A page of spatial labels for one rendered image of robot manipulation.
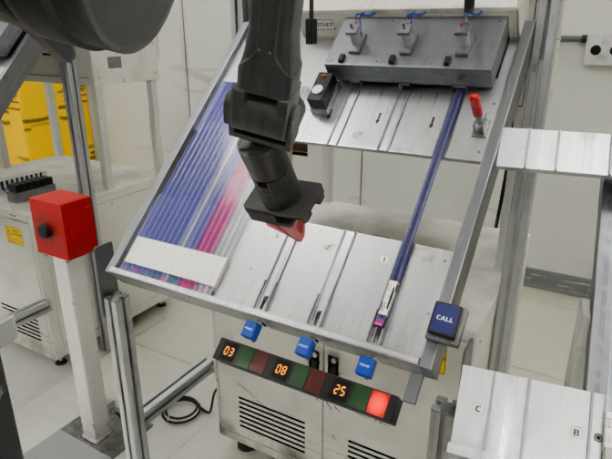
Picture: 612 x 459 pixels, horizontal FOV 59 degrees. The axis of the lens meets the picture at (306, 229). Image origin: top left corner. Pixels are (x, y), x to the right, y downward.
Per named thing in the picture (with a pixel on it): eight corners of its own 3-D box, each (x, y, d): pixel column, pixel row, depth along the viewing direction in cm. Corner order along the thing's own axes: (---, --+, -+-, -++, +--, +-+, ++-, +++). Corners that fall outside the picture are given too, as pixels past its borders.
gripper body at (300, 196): (266, 183, 82) (249, 147, 77) (326, 192, 77) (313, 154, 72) (246, 215, 79) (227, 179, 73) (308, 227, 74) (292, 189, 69)
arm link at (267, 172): (227, 149, 68) (268, 149, 66) (246, 113, 72) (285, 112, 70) (246, 188, 73) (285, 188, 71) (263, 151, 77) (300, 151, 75)
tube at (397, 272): (383, 329, 88) (382, 326, 87) (375, 326, 88) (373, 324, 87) (466, 86, 105) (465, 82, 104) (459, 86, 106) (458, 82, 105)
